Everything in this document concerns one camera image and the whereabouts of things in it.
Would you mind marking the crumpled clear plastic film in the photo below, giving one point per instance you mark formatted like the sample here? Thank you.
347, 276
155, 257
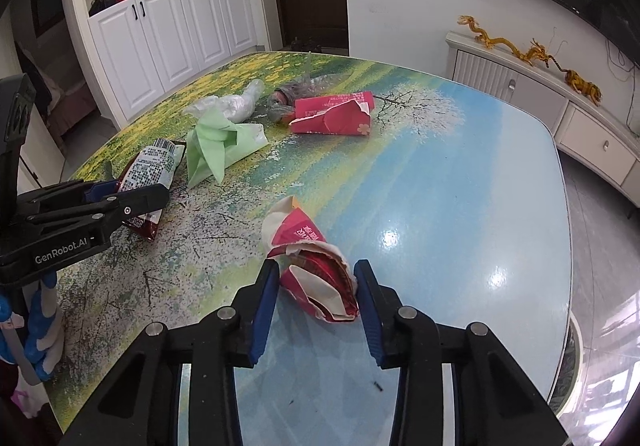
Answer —
300, 93

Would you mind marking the dark wall panel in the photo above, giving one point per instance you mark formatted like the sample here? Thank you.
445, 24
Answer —
47, 6

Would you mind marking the white lower cabinet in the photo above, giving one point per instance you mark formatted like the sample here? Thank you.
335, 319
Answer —
150, 41

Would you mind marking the red white wrapper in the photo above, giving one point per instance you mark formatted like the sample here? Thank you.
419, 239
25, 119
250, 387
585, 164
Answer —
310, 276

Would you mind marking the green paper wrapper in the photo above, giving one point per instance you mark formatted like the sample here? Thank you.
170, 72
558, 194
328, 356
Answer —
210, 151

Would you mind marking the black bin liner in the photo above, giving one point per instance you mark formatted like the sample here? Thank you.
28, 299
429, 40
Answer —
567, 376

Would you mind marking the person's left hand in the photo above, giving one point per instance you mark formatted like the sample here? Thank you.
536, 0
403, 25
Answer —
42, 326

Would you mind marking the white round trash bin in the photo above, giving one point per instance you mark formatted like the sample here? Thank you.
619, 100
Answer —
588, 351

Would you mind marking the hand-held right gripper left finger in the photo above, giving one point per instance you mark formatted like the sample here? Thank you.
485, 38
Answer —
265, 316

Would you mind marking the brown shoe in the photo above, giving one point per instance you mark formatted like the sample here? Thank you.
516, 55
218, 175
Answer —
314, 44
297, 45

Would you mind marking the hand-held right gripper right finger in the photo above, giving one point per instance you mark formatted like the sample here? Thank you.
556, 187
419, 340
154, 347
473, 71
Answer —
372, 321

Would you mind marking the black bag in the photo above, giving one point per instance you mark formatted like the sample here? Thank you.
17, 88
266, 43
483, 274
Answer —
102, 1

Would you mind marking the pink paper box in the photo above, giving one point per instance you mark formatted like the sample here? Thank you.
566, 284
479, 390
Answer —
330, 118

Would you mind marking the dark red barcode snack packet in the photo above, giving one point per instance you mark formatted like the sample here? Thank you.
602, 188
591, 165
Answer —
150, 166

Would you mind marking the white television stand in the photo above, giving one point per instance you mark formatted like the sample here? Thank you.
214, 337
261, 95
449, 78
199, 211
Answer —
590, 126

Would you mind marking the white plastic bag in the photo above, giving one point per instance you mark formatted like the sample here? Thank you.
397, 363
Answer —
235, 106

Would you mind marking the golden tiger figure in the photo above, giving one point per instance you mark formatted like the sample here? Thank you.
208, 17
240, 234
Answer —
582, 83

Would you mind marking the golden dragon figure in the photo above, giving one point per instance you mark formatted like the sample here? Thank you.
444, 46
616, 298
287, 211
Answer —
485, 41
537, 52

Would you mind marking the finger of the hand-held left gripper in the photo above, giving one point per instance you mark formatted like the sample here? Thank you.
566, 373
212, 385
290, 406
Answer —
140, 203
102, 191

